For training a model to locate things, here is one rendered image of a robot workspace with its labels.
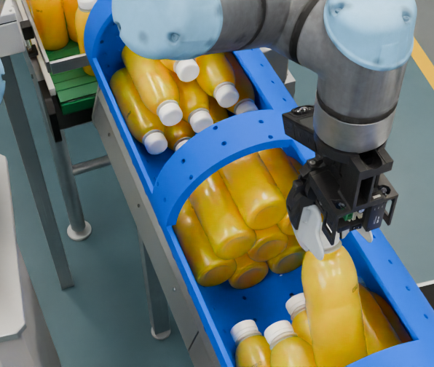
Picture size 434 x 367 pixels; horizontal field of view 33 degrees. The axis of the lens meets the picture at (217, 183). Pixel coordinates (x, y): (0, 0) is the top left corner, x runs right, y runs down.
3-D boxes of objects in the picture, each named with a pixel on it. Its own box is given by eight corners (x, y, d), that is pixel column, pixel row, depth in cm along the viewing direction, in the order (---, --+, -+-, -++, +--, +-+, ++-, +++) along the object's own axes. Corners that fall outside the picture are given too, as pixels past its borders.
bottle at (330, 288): (305, 371, 95) (285, 249, 89) (329, 342, 99) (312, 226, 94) (354, 381, 91) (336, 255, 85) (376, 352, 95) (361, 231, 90)
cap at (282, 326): (292, 327, 98) (286, 315, 100) (266, 341, 99) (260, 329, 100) (298, 337, 102) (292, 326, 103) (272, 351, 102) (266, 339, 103)
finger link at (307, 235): (302, 285, 85) (322, 235, 79) (280, 246, 89) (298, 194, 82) (325, 279, 86) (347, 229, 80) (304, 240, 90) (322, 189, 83)
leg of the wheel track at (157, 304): (154, 343, 220) (137, 215, 172) (148, 326, 224) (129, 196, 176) (173, 336, 222) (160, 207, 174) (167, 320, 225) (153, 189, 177)
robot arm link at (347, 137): (302, 81, 70) (378, 58, 72) (298, 115, 74) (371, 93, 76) (339, 135, 66) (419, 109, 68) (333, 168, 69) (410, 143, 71)
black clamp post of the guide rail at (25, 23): (29, 57, 166) (22, 28, 160) (26, 49, 168) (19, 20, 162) (38, 54, 167) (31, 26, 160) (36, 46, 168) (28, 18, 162)
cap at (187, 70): (200, 64, 128) (204, 70, 127) (185, 79, 130) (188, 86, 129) (186, 54, 126) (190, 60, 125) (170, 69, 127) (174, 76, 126)
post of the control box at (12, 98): (61, 290, 232) (-16, 36, 155) (58, 279, 235) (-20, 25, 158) (74, 285, 233) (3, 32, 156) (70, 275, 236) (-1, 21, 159)
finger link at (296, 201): (284, 233, 84) (302, 180, 77) (278, 223, 85) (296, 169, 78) (320, 224, 85) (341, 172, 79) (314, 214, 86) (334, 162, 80)
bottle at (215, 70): (204, 14, 137) (240, 72, 127) (211, 41, 142) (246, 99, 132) (170, 28, 136) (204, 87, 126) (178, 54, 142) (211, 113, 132)
